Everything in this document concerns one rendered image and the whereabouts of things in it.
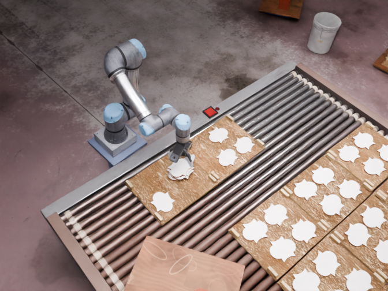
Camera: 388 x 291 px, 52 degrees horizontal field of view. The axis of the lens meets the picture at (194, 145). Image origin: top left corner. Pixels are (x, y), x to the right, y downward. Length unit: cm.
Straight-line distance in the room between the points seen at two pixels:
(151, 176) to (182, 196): 22
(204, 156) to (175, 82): 193
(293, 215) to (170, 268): 76
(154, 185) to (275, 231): 72
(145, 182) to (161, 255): 50
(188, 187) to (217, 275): 57
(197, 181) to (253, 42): 283
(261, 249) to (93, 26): 363
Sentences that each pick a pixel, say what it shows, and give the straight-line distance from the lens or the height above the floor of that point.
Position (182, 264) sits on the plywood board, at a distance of 198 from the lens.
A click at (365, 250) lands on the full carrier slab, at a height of 94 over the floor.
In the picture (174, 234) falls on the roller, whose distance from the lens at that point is 218.
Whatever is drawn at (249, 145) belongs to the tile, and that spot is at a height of 95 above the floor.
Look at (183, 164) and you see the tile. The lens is 233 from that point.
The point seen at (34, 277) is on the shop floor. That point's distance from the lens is 323.
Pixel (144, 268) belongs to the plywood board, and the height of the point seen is 104.
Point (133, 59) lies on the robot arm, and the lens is 214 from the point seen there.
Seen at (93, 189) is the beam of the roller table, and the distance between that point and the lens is 237.
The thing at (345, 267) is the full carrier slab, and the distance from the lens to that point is 226.
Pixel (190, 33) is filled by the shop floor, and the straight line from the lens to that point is 491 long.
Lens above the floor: 288
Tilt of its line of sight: 51 degrees down
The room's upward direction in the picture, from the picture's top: 4 degrees clockwise
